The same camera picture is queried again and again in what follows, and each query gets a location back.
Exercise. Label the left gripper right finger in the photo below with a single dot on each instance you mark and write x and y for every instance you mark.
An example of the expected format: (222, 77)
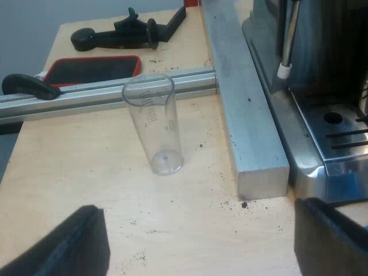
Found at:
(330, 244)

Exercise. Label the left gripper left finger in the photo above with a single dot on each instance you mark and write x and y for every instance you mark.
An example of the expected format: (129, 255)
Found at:
(66, 247)

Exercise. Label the steel espresso machine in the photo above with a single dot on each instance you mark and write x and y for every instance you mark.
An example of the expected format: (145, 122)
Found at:
(310, 72)

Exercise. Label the clear measuring glass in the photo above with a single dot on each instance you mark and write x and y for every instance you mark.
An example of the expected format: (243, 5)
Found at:
(161, 129)

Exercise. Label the metal block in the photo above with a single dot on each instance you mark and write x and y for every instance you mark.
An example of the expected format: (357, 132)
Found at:
(244, 100)

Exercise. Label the red-rimmed black tray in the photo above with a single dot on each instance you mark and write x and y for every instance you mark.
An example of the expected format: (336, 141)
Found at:
(92, 69)

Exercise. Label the black tripod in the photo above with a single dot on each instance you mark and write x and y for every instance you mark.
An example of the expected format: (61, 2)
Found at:
(115, 37)

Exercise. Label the small red block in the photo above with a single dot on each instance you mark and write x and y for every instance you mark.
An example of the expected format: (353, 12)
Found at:
(192, 3)

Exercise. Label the aluminium rail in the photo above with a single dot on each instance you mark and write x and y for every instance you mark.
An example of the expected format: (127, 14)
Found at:
(95, 96)

